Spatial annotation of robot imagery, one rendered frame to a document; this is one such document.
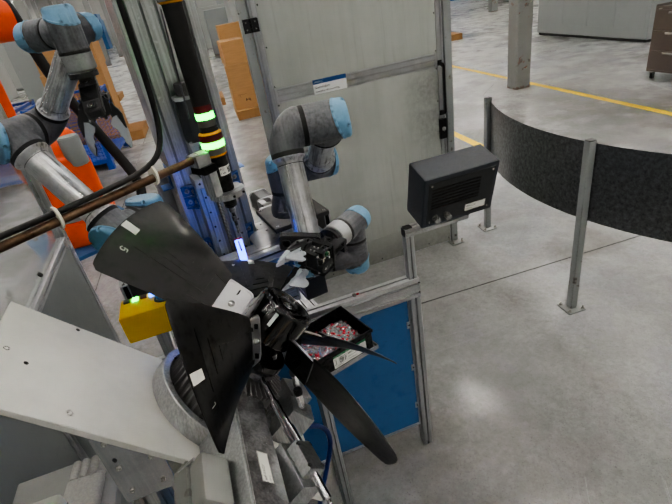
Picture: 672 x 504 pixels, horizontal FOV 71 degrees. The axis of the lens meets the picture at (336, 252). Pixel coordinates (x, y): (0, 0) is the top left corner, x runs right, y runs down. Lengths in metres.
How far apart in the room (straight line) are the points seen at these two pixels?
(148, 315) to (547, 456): 1.63
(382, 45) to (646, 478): 2.40
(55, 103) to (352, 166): 1.79
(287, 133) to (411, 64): 1.78
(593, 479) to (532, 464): 0.22
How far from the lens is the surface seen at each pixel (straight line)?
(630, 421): 2.43
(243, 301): 0.99
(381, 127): 3.00
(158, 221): 1.01
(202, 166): 0.89
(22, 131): 1.72
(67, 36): 1.40
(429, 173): 1.47
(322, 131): 1.35
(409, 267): 1.61
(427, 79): 3.09
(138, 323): 1.44
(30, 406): 0.88
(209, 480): 0.81
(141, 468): 1.07
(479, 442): 2.24
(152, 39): 1.76
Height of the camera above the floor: 1.78
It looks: 30 degrees down
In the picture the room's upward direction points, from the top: 10 degrees counter-clockwise
